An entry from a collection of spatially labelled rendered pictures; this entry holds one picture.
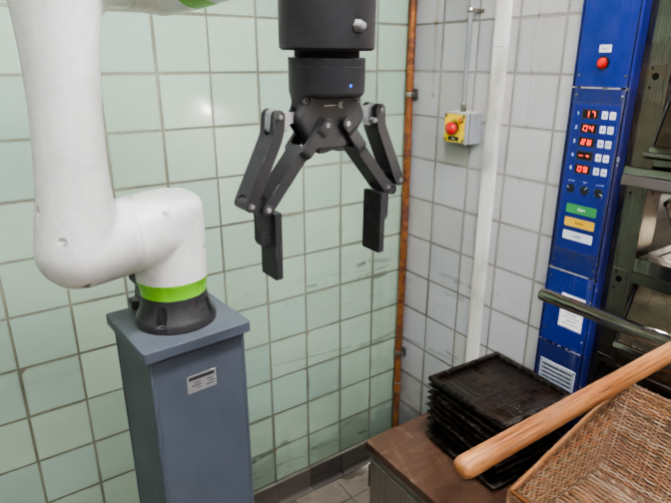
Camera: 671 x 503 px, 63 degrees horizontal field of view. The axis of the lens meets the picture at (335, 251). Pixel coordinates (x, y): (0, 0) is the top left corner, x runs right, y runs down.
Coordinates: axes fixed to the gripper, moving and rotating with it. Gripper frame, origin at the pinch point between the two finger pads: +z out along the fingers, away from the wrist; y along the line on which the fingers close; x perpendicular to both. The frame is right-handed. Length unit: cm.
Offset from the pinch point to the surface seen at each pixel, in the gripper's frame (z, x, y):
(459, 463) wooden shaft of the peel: 26.5, 12.0, -11.6
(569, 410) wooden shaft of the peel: 26.4, 14.3, -32.0
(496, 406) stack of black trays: 70, -27, -78
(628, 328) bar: 31, 4, -72
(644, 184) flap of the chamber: 7, -9, -95
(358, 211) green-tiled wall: 36, -104, -92
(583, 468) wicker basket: 84, -7, -92
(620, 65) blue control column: -17, -25, -108
